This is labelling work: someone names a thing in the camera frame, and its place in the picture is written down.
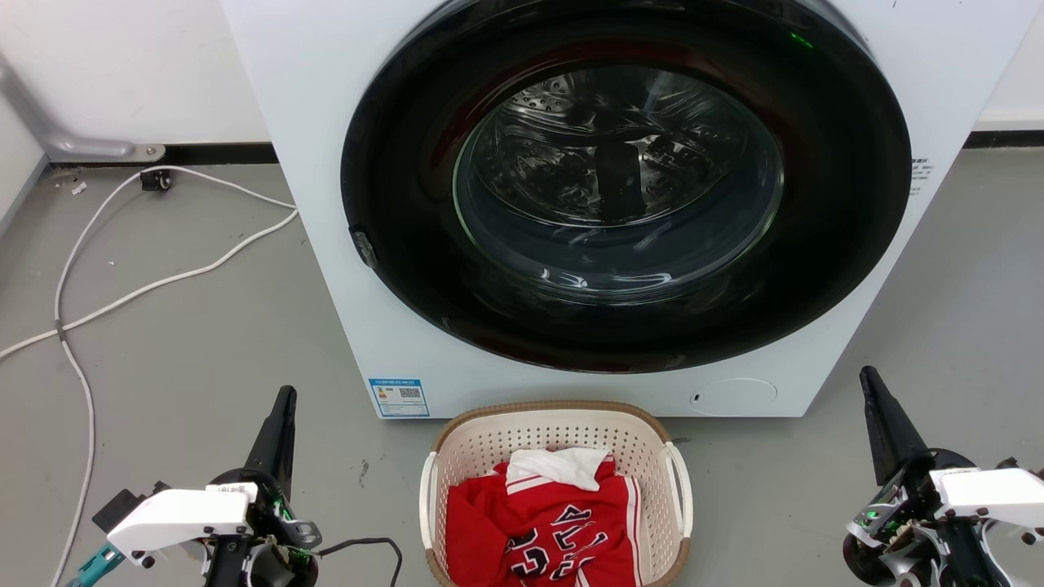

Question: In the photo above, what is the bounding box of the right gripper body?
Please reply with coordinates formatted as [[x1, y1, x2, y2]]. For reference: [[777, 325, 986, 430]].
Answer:
[[842, 448, 1020, 587]]

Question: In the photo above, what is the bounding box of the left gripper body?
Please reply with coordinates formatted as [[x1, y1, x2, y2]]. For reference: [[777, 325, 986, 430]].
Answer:
[[202, 468, 324, 587]]

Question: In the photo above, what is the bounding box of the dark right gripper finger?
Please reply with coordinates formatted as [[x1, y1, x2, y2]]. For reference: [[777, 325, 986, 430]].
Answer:
[[859, 366, 908, 488], [868, 366, 931, 467]]

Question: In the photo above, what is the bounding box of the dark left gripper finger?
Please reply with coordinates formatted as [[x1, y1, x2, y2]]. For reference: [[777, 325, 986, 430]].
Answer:
[[243, 386, 291, 483], [271, 386, 299, 500]]

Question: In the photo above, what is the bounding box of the white plastic laundry basket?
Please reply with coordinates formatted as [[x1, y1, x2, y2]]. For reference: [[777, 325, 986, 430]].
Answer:
[[418, 399, 695, 587]]

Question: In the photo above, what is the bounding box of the blue energy label sticker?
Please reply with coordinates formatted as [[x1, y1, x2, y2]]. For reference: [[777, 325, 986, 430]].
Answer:
[[369, 377, 431, 418]]

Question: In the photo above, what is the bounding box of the round white filter cover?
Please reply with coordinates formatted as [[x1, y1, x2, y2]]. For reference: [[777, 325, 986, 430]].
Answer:
[[689, 377, 779, 417]]

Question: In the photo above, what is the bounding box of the red basketball jersey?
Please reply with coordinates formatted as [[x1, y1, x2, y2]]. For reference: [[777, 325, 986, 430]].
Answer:
[[445, 457, 646, 587]]

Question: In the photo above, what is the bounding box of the black round washer door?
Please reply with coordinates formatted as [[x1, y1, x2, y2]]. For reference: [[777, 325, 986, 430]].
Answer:
[[340, 0, 913, 375]]

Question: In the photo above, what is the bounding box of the white cloth garment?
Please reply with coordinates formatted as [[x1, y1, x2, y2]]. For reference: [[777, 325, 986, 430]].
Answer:
[[504, 447, 613, 493]]

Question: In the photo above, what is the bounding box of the white front-load washing machine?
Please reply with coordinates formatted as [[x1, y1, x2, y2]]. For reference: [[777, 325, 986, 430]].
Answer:
[[220, 0, 1044, 420]]

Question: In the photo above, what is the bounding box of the grey metal floor pipe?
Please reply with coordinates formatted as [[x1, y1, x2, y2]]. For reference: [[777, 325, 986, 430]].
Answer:
[[0, 53, 167, 165]]

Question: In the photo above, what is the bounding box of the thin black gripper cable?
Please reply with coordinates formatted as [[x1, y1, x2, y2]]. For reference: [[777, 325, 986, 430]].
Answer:
[[313, 536, 405, 587]]

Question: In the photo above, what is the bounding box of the teal cable connector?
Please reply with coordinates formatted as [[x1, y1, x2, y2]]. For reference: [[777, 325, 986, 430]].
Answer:
[[67, 544, 126, 587]]

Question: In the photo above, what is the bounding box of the white power cable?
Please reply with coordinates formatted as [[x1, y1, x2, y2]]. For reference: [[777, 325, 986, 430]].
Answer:
[[51, 165, 298, 587], [0, 209, 300, 362]]

